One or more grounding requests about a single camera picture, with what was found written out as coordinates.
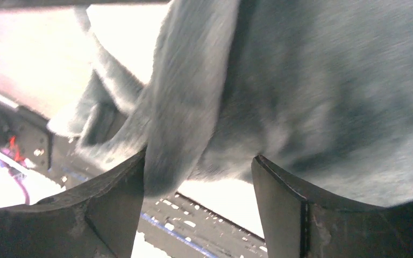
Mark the grey plush pillowcase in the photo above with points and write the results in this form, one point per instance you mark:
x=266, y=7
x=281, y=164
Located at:
x=324, y=89

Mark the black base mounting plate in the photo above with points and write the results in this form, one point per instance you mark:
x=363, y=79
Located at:
x=176, y=224

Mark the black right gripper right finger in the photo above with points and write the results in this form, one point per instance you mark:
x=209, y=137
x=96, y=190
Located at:
x=300, y=219

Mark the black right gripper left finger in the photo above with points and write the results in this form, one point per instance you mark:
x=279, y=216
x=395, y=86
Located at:
x=98, y=218

